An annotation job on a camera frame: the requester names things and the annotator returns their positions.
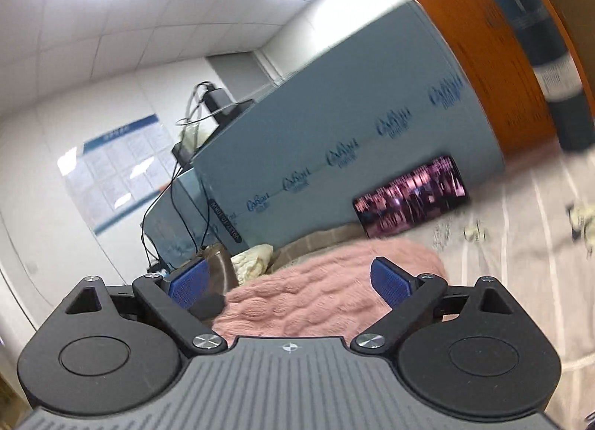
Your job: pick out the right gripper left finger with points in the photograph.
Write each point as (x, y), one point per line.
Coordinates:
(179, 304)

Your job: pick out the wall notice board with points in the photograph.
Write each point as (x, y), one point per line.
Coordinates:
(116, 173)

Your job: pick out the black camera on stand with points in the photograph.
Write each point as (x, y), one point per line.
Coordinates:
(207, 102)

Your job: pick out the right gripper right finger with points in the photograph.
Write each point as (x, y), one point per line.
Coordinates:
(399, 301)

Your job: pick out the blue-grey Cabau cardboard box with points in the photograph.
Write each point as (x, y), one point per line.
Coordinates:
(384, 101)

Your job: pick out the pink knitted cardigan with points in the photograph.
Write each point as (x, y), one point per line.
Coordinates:
(328, 294)

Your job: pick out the cream knitted garment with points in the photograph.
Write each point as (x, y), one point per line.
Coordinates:
(252, 263)

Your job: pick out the orange cardboard box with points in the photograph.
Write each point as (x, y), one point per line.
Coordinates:
(499, 71)

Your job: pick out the brown leather jacket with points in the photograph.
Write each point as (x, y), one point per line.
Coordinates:
(222, 279)

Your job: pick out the dark blue vacuum bottle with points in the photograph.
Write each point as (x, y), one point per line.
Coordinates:
(555, 70)

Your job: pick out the patterned bed sheet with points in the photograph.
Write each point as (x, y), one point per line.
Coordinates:
(502, 335)

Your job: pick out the smartphone with lit screen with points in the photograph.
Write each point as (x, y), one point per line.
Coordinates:
(411, 199)

